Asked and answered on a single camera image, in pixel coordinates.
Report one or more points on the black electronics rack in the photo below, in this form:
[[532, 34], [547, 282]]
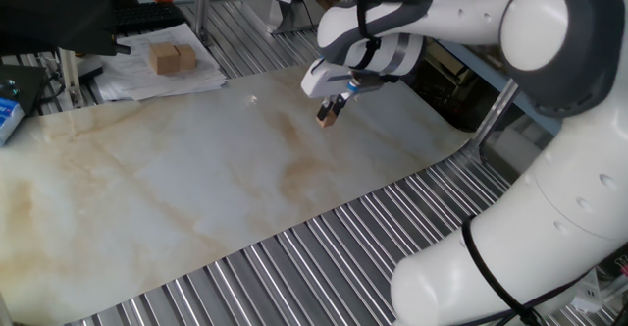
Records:
[[451, 95]]

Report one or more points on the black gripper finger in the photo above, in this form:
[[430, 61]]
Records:
[[339, 105], [324, 110]]

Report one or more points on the black keyboard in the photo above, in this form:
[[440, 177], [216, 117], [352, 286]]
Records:
[[147, 17]]

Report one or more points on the short aluminium profile post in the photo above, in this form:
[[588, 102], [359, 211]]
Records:
[[68, 78]]

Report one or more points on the marble pattern table mat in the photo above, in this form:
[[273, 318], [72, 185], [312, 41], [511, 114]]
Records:
[[172, 179]]

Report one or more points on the white power strip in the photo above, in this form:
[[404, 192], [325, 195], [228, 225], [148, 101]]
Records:
[[589, 291]]

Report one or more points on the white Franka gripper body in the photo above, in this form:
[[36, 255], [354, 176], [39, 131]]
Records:
[[319, 80]]

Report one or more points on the medium wooden block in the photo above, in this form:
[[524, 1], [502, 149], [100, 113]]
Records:
[[187, 57]]

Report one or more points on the large wooden block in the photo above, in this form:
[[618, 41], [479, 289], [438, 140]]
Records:
[[164, 60]]

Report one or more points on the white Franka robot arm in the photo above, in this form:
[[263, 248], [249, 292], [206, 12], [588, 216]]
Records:
[[539, 169]]

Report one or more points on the black monitor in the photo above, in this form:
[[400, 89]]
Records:
[[59, 12]]

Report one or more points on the blue white tissue pack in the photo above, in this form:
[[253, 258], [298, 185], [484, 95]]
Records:
[[9, 120]]

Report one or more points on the small wooden cube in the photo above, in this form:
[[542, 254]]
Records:
[[328, 119]]

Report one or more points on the grey wrist camera blue caps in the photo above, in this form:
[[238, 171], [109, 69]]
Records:
[[365, 81]]

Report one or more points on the stack of white papers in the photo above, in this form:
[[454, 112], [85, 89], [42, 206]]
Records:
[[162, 84]]

